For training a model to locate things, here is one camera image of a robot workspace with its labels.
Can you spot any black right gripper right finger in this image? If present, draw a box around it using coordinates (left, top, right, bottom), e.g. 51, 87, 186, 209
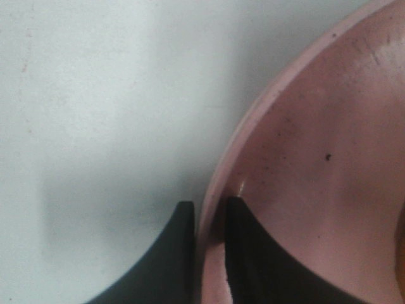
225, 197, 360, 304

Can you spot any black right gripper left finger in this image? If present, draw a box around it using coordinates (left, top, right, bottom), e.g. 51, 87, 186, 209
89, 201, 195, 303

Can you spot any pink round plate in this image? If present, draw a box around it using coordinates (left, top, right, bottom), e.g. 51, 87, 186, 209
197, 1, 404, 303

